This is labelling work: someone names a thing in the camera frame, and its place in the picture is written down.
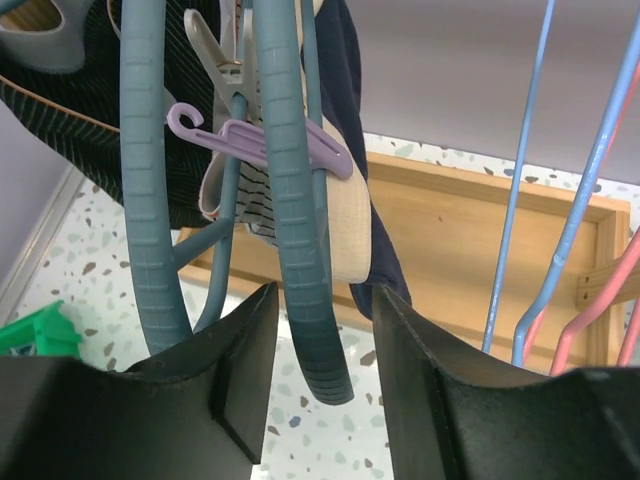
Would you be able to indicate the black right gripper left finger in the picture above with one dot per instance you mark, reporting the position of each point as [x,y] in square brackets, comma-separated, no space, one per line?
[197,410]

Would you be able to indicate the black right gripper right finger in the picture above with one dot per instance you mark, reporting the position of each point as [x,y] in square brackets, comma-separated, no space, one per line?
[454,412]

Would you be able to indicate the blue wire hanger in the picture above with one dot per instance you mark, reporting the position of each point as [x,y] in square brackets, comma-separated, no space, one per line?
[575,209]

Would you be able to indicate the purple clothes peg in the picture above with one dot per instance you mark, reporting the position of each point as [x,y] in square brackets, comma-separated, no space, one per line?
[247,142]

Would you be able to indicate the navy underwear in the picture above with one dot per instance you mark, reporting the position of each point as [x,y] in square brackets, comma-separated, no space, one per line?
[362,251]

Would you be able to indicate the grey striped hanging underwear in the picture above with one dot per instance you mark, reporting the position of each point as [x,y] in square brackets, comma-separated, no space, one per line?
[253,203]

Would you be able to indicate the black hanging underwear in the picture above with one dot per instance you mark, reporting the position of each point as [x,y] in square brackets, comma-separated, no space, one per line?
[77,114]

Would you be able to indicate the grey peg on hanger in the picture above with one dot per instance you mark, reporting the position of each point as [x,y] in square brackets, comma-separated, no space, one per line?
[229,76]

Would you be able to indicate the teal plastic hanger left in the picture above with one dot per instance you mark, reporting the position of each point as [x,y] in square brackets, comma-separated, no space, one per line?
[58,49]

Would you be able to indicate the teal hangers middle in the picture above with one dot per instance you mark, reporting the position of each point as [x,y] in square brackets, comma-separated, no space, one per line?
[155,261]

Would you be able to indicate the green peg basket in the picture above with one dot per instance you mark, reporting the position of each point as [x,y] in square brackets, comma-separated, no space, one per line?
[45,332]

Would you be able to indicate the wooden rack base tray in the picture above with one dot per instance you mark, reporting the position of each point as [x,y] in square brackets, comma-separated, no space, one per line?
[446,226]

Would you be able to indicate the pink wire hangers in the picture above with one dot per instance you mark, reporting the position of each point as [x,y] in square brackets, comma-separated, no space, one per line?
[622,268]

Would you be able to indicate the aluminium extrusion rail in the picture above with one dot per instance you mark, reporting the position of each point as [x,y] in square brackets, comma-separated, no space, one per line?
[37,244]

